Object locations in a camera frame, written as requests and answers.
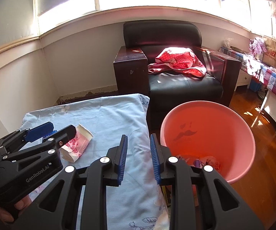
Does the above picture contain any blue Tempo tissue pack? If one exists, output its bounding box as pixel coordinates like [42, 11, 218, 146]
[42, 130, 57, 142]

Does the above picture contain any pink plastic trash bin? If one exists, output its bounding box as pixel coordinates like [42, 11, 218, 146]
[160, 101, 256, 184]

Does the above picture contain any purple cloth bundle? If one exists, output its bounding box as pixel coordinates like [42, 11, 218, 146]
[192, 159, 204, 169]

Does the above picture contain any black leather armchair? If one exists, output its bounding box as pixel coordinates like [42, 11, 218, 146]
[114, 20, 241, 129]

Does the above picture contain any checkered cloth side table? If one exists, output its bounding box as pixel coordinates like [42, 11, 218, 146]
[218, 45, 276, 132]

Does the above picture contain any red polka dot garment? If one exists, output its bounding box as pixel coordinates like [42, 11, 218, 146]
[148, 47, 206, 78]

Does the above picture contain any brown paper shopping bag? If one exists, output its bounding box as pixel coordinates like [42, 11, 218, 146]
[263, 37, 276, 68]

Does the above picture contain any person's left hand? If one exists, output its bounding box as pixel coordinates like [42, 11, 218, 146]
[0, 195, 32, 223]

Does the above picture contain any pink printed paper cup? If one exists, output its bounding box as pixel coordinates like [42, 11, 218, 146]
[60, 124, 93, 163]

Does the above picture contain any light blue floral tablecloth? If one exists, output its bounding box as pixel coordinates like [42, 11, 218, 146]
[19, 93, 171, 230]

